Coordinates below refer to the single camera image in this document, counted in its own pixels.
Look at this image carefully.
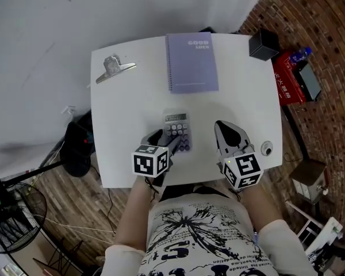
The red box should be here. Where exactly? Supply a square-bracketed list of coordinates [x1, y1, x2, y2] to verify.
[271, 50, 307, 107]

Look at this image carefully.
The black square box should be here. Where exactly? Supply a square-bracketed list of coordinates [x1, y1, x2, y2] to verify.
[248, 28, 281, 62]

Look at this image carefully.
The lilac grey calculator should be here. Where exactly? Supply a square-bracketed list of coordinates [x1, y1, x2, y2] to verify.
[162, 108, 193, 153]

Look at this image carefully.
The black stand pole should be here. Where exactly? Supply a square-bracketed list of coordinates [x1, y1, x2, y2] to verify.
[2, 159, 67, 188]

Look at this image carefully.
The black bag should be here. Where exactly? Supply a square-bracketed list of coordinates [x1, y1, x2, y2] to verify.
[59, 121, 93, 178]

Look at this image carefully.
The person's right forearm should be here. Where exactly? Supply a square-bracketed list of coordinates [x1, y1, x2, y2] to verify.
[237, 182, 286, 237]

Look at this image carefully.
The white rope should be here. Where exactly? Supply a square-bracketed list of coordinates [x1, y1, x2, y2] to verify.
[34, 214, 116, 246]

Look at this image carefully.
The black wrist cord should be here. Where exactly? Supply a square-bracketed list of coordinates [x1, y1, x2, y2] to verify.
[229, 187, 243, 203]
[144, 178, 160, 203]

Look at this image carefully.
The white printed shirt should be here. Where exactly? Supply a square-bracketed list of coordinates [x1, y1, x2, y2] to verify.
[102, 193, 311, 276]

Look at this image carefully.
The black flat device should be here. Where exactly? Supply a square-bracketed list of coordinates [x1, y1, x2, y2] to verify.
[293, 60, 323, 102]

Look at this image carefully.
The black garment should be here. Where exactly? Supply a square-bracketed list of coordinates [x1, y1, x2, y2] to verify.
[159, 185, 231, 203]

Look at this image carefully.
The black floor fan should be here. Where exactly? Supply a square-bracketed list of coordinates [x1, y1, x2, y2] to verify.
[0, 182, 48, 255]

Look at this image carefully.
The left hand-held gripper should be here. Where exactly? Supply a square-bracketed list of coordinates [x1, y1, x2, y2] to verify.
[131, 129, 183, 187]

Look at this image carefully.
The black cable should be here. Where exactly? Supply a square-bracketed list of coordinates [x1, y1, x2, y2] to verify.
[107, 187, 117, 235]

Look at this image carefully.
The person's left forearm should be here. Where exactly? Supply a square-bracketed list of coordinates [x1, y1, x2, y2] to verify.
[113, 177, 159, 252]

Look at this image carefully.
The white metal rack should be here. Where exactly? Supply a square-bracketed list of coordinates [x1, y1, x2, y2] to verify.
[285, 200, 345, 259]

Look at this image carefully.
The purple spiral notebook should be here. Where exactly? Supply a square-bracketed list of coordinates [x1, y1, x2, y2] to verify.
[164, 32, 220, 94]

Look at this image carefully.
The blue plastic bottle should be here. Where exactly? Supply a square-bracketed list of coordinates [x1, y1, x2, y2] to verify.
[288, 47, 313, 65]

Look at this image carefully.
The brown wooden box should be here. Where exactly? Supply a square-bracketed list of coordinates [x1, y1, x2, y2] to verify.
[289, 159, 331, 205]

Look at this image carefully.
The white table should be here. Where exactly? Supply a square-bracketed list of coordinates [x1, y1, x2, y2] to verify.
[90, 33, 284, 189]

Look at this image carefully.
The large metal binder clip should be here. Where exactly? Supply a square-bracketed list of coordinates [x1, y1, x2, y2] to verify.
[95, 55, 137, 85]

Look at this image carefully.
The round white desk grommet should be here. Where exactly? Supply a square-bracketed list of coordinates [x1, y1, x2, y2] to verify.
[260, 140, 275, 157]

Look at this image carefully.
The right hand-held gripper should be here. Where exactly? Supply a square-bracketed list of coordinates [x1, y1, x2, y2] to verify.
[214, 120, 265, 190]

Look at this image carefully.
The black metal frame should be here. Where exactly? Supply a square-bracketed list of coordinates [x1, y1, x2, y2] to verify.
[32, 237, 85, 273]

